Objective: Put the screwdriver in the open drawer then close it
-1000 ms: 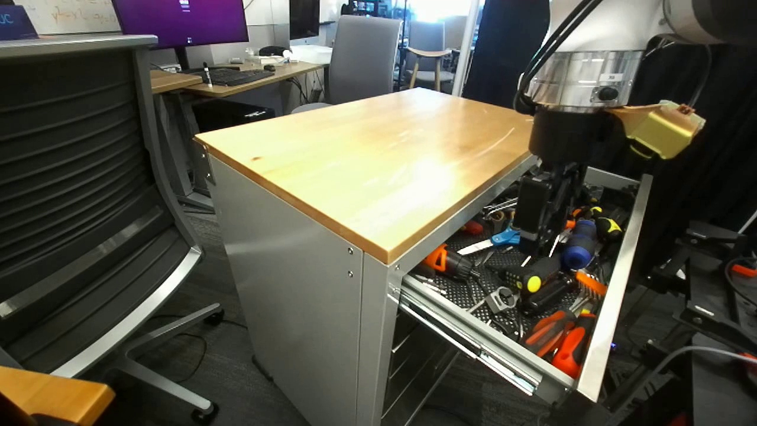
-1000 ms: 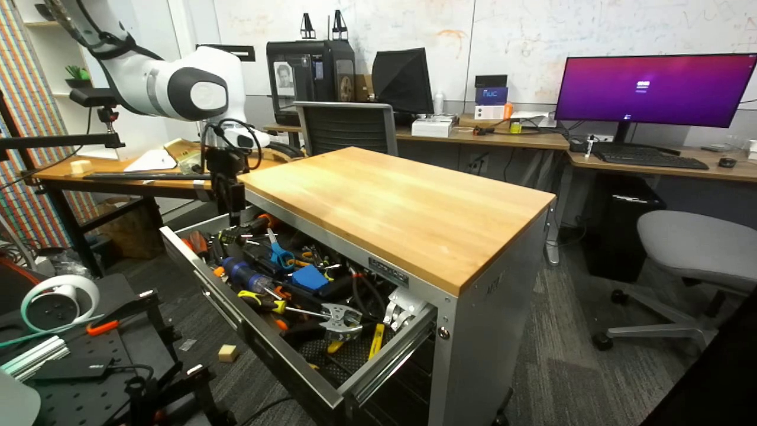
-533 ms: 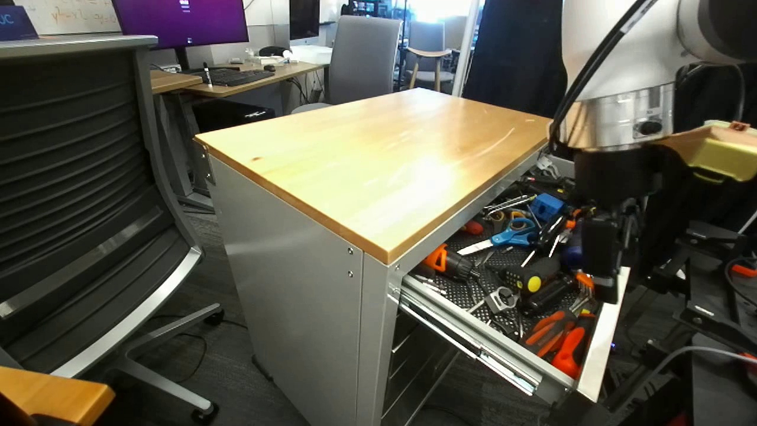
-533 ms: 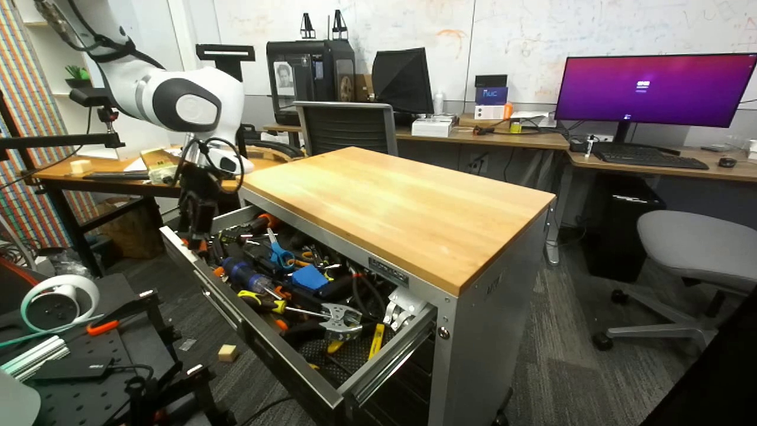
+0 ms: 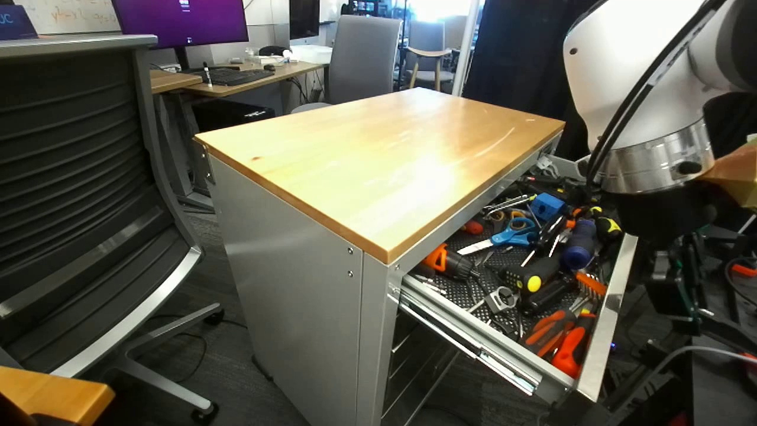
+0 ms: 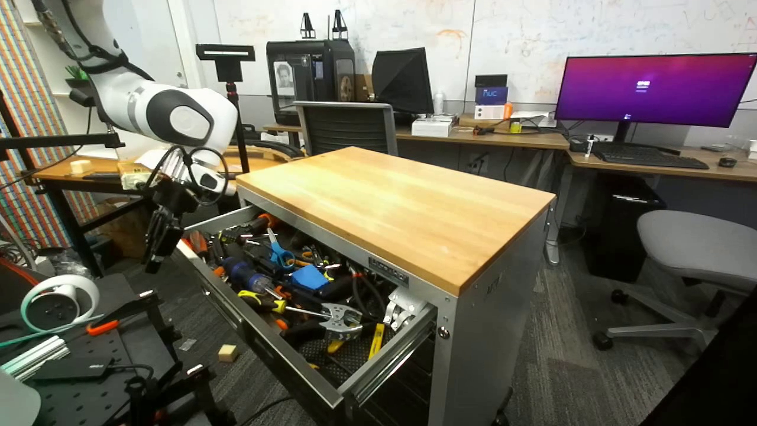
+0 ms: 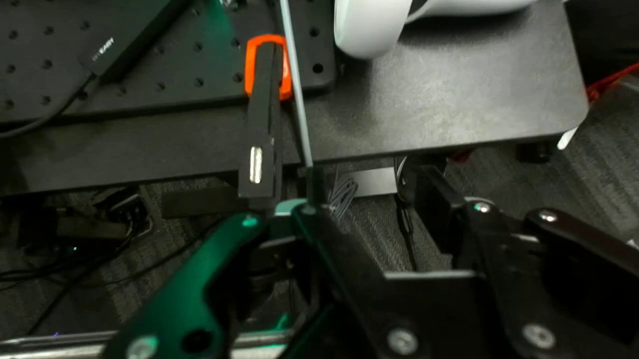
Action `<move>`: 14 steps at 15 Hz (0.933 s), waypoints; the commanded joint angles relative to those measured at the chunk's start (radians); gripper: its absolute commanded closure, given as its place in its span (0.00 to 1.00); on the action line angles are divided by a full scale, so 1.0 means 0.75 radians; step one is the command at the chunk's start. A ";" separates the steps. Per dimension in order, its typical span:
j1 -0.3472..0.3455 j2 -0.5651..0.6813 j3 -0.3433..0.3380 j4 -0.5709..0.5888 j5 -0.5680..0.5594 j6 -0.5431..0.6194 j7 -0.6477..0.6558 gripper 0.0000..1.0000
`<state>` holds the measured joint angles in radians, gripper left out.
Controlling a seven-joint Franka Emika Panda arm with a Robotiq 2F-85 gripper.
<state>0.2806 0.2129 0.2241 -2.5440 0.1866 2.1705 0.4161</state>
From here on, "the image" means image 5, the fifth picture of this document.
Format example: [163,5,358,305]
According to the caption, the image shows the grey cabinet with wooden top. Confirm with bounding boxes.
[195,86,568,426]

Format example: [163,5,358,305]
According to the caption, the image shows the wooden frame chair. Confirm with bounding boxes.
[403,22,468,92]

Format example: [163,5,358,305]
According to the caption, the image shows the grey metal tool drawer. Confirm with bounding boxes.
[387,162,641,404]

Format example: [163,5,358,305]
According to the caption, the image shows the black keyboard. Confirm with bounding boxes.
[207,65,274,87]

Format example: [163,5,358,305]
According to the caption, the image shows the light wooden board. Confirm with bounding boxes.
[0,365,115,426]

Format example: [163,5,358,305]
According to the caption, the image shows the grey cable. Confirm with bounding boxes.
[622,340,757,422]

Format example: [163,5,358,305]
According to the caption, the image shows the white metal ring clamp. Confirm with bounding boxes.
[490,283,518,315]

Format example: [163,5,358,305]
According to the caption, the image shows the black orange tool handle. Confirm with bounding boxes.
[572,267,611,302]

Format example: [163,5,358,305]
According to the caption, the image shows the yellow black grip screwdriver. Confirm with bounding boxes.
[586,205,625,244]

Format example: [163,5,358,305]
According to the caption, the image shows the stubby yellow black screwdriver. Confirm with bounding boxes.
[505,255,564,299]

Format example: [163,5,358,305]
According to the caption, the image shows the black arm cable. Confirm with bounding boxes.
[586,0,728,192]

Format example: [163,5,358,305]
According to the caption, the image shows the blue black foam handle tool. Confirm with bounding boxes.
[560,216,602,273]

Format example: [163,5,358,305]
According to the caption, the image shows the stubby black orange screwdriver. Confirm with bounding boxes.
[423,244,476,280]

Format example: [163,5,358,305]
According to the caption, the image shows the blue plastic box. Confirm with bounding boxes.
[531,189,568,224]

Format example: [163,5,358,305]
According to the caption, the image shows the grey upholstered chair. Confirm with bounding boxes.
[291,13,404,113]

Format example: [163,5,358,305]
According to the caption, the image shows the light wooden block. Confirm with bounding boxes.
[695,139,757,210]

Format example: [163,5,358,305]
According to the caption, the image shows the wooden office desk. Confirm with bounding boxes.
[150,56,330,102]

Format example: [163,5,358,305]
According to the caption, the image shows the purple screen monitor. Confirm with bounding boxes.
[110,0,250,52]

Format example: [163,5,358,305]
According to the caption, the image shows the blue screen laptop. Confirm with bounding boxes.
[0,3,41,42]

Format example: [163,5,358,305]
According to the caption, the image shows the black mesh office chair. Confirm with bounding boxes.
[0,31,227,424]

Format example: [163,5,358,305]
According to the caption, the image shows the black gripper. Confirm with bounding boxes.
[612,184,717,246]

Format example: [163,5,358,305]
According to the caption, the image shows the black hanging fabric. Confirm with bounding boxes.
[461,0,602,162]

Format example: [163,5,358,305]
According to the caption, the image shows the blue handled scissors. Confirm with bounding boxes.
[456,216,541,259]

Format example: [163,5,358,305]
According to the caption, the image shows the dark monitor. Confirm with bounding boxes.
[286,0,322,42]

